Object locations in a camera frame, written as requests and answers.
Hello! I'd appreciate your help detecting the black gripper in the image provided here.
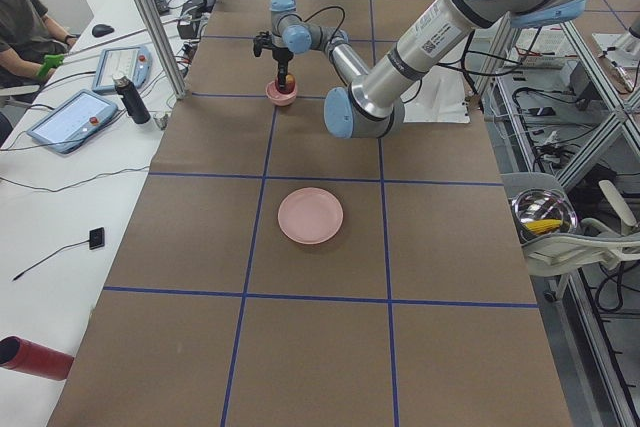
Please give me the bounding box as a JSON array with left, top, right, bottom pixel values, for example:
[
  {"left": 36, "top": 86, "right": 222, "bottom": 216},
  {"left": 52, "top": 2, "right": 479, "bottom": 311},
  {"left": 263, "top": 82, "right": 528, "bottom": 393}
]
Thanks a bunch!
[{"left": 272, "top": 46, "right": 294, "bottom": 93}]

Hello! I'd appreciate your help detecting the pink bowl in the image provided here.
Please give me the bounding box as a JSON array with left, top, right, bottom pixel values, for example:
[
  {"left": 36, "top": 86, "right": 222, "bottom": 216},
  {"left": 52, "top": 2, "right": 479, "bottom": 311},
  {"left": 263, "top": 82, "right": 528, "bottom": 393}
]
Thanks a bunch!
[{"left": 265, "top": 81, "right": 298, "bottom": 107}]

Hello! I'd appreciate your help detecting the red yellow apple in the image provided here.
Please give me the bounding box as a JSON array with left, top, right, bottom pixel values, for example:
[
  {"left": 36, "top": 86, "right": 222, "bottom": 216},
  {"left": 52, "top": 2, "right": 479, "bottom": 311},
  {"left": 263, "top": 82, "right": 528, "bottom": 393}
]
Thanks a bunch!
[{"left": 285, "top": 74, "right": 295, "bottom": 93}]

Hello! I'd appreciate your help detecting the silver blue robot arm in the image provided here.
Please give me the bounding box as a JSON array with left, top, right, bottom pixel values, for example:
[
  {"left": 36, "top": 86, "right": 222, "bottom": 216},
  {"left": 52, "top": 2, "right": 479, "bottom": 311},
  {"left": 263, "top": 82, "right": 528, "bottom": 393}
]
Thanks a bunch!
[{"left": 253, "top": 0, "right": 587, "bottom": 138}]

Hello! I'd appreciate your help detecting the pink plate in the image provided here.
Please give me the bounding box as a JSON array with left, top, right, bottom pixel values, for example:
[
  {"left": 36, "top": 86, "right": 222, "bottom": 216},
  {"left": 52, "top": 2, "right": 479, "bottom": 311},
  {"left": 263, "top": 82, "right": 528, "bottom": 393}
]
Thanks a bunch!
[{"left": 277, "top": 187, "right": 344, "bottom": 245}]

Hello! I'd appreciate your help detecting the steel bowl with corn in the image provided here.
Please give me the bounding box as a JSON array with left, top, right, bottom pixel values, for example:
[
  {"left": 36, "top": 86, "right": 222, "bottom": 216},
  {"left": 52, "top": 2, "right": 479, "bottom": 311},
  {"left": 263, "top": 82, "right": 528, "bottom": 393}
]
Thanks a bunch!
[{"left": 511, "top": 189, "right": 579, "bottom": 243}]

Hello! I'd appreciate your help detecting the far blue teach pendant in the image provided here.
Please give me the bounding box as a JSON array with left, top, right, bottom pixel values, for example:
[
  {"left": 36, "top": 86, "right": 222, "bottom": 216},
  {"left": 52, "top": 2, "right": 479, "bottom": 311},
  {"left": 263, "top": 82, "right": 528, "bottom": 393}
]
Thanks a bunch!
[{"left": 91, "top": 46, "right": 152, "bottom": 94}]

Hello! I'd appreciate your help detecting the blue teach pendant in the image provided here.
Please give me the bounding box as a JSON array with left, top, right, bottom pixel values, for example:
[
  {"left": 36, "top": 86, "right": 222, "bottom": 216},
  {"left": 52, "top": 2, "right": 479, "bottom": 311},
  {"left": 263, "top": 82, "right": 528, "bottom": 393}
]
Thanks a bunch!
[
  {"left": 91, "top": 46, "right": 152, "bottom": 94},
  {"left": 27, "top": 90, "right": 118, "bottom": 154}
]

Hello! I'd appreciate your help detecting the black water bottle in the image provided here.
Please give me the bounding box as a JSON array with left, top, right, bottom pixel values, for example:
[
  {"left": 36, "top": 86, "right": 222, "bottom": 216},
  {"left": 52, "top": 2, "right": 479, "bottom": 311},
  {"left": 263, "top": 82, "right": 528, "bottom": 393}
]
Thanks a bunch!
[{"left": 113, "top": 72, "right": 151, "bottom": 125}]

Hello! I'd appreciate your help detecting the black computer mouse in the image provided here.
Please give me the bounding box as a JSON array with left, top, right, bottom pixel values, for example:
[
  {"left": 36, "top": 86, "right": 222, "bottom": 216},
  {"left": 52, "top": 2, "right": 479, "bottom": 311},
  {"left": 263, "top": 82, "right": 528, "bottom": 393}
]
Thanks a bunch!
[{"left": 91, "top": 23, "right": 115, "bottom": 38}]

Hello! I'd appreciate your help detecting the near blue teach pendant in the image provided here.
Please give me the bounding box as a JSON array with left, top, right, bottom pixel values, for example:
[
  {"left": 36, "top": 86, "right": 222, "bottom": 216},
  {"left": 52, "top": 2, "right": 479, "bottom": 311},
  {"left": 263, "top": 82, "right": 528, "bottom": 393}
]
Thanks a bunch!
[{"left": 27, "top": 90, "right": 118, "bottom": 154}]

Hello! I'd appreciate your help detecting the seated person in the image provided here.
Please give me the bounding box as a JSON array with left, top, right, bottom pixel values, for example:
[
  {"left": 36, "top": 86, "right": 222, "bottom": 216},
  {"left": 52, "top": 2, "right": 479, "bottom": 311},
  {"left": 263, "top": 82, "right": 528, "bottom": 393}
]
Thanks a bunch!
[{"left": 1, "top": 0, "right": 78, "bottom": 88}]

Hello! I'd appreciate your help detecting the small black puck device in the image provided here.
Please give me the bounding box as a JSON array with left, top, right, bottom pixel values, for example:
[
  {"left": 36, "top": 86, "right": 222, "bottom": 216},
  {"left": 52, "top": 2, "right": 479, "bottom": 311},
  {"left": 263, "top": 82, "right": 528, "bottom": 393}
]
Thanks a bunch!
[{"left": 88, "top": 227, "right": 105, "bottom": 250}]

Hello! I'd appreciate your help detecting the red cylinder bottle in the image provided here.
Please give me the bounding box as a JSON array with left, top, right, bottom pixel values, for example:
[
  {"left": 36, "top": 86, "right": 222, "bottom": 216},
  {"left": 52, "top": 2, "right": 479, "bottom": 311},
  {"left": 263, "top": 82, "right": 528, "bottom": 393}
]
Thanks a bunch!
[{"left": 1, "top": 336, "right": 75, "bottom": 381}]

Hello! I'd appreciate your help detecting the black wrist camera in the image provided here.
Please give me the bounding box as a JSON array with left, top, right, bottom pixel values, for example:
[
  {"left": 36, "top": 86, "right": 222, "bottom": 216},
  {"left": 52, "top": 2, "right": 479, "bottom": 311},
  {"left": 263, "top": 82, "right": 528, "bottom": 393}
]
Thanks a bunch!
[{"left": 253, "top": 31, "right": 274, "bottom": 57}]

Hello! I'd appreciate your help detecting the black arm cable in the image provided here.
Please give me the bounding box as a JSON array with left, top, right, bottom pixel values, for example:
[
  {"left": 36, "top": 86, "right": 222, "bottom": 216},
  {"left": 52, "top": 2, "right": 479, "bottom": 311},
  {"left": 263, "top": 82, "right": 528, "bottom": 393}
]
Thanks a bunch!
[{"left": 299, "top": 5, "right": 351, "bottom": 48}]

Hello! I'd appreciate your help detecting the aluminium frame post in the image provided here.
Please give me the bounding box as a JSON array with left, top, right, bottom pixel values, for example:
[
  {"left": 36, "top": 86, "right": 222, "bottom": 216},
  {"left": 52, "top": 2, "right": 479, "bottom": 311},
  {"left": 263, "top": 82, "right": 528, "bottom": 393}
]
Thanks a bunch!
[{"left": 134, "top": 0, "right": 187, "bottom": 100}]

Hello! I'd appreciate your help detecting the black cable on desk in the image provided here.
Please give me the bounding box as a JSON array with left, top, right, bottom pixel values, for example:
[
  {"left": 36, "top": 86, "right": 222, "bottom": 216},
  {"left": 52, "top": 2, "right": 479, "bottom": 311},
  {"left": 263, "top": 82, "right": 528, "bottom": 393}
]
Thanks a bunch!
[{"left": 0, "top": 96, "right": 166, "bottom": 194}]

